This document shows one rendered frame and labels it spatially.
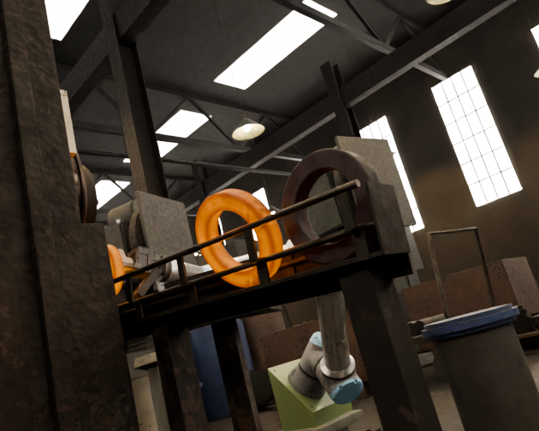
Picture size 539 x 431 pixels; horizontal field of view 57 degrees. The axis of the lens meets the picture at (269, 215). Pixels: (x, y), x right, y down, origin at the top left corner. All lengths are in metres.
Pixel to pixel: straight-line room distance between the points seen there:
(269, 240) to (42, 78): 0.78
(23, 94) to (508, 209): 12.52
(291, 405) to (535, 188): 11.19
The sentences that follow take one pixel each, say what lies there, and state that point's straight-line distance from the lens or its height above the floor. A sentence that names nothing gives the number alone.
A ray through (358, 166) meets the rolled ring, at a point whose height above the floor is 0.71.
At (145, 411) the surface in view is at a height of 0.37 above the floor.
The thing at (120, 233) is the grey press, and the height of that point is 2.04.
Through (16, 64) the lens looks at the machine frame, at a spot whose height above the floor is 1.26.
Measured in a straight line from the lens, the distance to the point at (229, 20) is 11.90.
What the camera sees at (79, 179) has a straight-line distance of 1.60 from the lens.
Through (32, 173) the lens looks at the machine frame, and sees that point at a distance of 1.22.
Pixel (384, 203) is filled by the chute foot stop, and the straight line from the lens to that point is 0.75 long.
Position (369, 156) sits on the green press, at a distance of 6.93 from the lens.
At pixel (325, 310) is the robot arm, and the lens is 1.97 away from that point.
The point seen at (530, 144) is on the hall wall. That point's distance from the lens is 13.25.
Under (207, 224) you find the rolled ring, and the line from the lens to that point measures 0.94.
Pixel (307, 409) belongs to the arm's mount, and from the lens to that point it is 2.38.
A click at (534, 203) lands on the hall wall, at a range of 13.10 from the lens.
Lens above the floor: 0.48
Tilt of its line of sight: 15 degrees up
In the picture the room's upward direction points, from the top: 15 degrees counter-clockwise
